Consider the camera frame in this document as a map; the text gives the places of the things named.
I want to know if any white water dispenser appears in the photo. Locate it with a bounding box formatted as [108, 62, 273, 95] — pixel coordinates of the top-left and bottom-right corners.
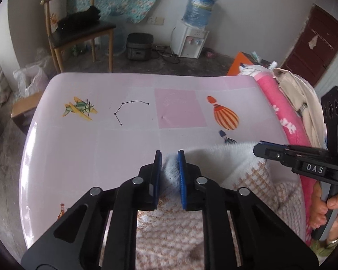
[170, 20, 210, 59]

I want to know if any beige garment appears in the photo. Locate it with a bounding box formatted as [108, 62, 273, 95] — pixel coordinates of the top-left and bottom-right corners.
[272, 67, 327, 148]

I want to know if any black power cable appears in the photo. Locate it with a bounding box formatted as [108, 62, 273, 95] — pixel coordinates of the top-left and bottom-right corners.
[152, 44, 181, 64]

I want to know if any dark red door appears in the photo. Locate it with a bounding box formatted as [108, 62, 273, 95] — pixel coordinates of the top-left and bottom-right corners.
[280, 3, 338, 88]

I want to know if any black rice cooker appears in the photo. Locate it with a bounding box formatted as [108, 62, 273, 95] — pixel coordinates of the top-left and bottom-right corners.
[126, 32, 155, 61]

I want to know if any pink patterned blanket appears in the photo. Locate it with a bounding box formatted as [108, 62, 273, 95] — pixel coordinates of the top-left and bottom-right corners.
[255, 72, 330, 248]

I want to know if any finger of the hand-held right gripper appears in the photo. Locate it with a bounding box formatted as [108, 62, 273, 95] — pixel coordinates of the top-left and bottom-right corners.
[253, 141, 300, 166]

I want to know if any blue water bottle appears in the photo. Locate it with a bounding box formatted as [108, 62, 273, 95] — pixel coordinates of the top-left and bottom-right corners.
[182, 0, 219, 30]

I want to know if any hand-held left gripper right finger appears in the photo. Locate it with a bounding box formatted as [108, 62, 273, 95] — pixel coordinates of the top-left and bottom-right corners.
[177, 149, 319, 270]

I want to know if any wooden chair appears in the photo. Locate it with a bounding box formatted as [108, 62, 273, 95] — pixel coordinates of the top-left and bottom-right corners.
[40, 0, 116, 74]

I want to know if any cardboard box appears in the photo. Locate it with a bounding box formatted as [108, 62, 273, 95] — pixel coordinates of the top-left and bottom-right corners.
[11, 91, 44, 119]

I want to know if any black bag on chair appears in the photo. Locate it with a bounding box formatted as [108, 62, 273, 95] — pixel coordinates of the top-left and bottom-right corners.
[56, 6, 102, 31]

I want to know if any pink printed bed sheet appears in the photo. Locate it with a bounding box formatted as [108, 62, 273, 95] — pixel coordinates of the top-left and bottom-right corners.
[18, 72, 307, 252]

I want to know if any orange box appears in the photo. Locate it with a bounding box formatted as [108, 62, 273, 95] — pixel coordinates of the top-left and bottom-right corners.
[227, 51, 255, 76]

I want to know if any beige white houndstooth coat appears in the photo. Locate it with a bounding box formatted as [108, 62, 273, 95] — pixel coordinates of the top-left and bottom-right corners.
[135, 141, 309, 270]

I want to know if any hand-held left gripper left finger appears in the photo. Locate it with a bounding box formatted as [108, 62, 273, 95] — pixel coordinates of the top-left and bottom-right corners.
[21, 150, 162, 270]

